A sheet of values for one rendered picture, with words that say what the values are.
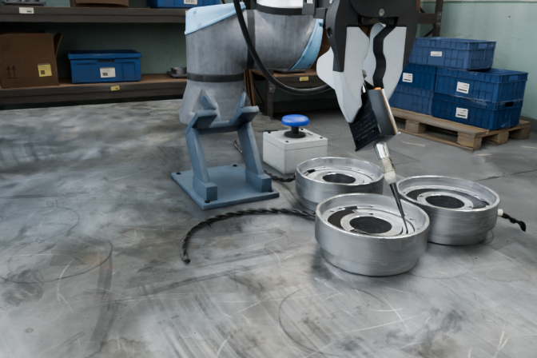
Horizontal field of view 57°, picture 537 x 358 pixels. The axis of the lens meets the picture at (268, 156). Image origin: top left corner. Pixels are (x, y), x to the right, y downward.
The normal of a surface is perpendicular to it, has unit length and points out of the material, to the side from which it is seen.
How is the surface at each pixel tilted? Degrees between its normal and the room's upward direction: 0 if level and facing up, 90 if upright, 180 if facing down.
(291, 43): 100
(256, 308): 0
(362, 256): 90
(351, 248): 90
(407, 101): 91
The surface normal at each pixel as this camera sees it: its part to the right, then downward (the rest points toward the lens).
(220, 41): 0.11, 0.29
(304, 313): 0.02, -0.96
